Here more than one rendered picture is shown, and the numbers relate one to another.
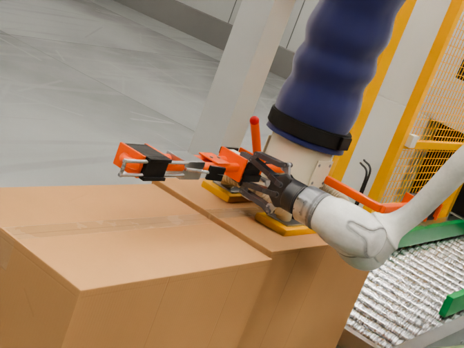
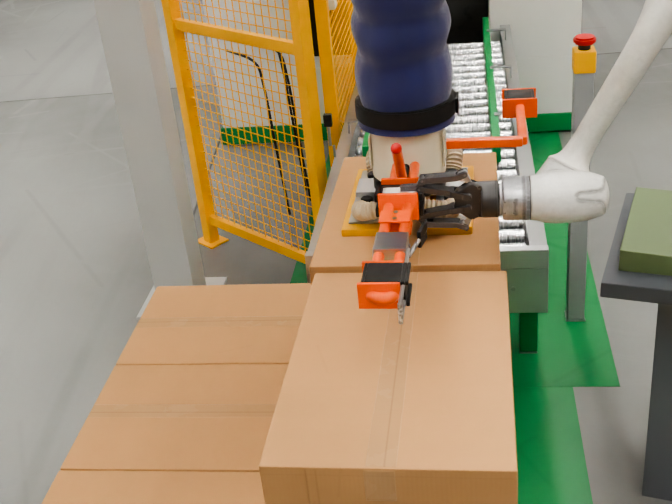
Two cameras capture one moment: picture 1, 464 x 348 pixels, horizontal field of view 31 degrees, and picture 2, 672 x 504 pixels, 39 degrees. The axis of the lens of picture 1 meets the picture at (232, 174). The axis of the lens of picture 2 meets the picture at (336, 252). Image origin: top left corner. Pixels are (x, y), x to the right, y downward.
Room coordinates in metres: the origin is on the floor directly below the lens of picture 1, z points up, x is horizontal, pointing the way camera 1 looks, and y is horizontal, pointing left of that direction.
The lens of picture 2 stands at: (0.39, 0.80, 1.93)
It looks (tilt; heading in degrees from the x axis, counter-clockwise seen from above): 29 degrees down; 337
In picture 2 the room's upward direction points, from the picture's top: 6 degrees counter-clockwise
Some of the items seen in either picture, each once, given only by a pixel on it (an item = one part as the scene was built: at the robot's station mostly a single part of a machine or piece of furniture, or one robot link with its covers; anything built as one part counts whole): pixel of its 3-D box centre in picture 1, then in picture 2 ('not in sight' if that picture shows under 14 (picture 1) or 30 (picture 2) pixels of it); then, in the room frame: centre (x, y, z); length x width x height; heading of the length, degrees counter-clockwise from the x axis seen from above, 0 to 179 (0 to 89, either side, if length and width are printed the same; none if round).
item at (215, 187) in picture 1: (253, 186); (370, 194); (2.22, -0.07, 0.97); 0.34 x 0.10 x 0.05; 147
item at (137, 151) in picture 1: (141, 160); (381, 284); (1.67, 0.19, 1.09); 0.08 x 0.07 x 0.05; 147
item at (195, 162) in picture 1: (183, 165); (391, 250); (1.78, 0.11, 1.08); 0.07 x 0.07 x 0.04; 57
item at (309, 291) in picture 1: (250, 273); (416, 276); (2.16, -0.14, 0.75); 0.60 x 0.40 x 0.40; 147
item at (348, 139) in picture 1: (310, 126); (406, 104); (2.17, -0.15, 1.19); 0.23 x 0.23 x 0.04
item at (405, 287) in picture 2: (175, 171); (413, 268); (1.69, 0.11, 1.09); 0.31 x 0.03 x 0.05; 147
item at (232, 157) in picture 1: (239, 164); (400, 198); (1.96, -0.01, 1.08); 0.10 x 0.08 x 0.06; 57
